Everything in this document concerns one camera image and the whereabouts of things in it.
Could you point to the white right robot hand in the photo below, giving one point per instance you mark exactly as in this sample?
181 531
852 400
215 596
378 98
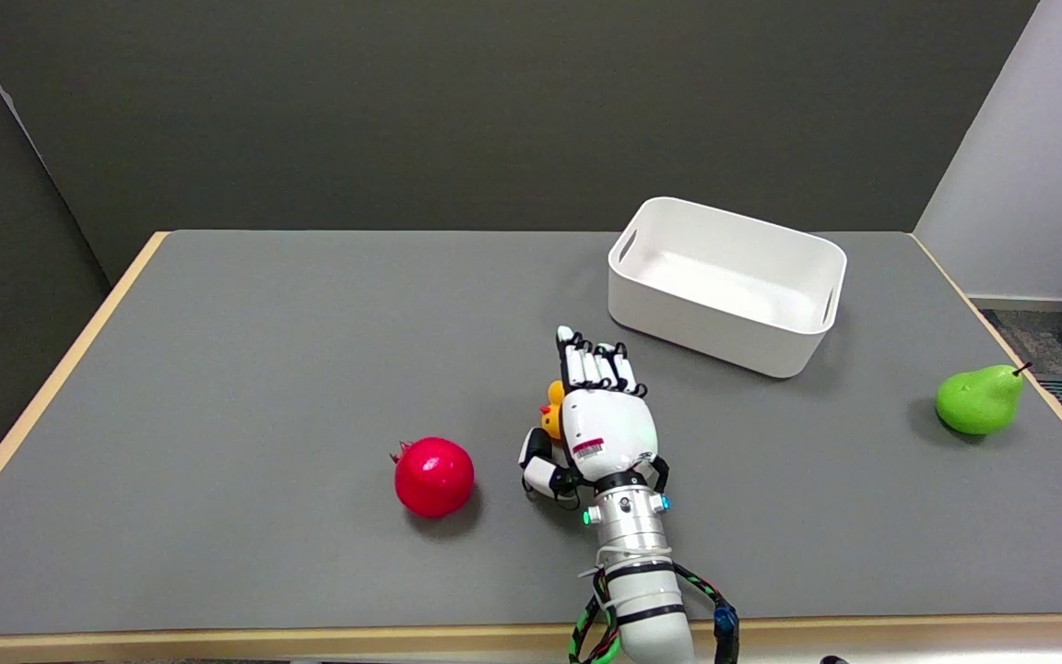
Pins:
605 429

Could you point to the yellow rubber duck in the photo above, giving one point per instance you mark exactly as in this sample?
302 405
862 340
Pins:
553 415

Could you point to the red pomegranate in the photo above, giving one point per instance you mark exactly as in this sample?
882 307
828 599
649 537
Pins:
433 476

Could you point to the white plastic bin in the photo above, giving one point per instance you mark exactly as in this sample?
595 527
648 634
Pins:
725 286

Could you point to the green pear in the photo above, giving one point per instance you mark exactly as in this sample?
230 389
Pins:
981 398

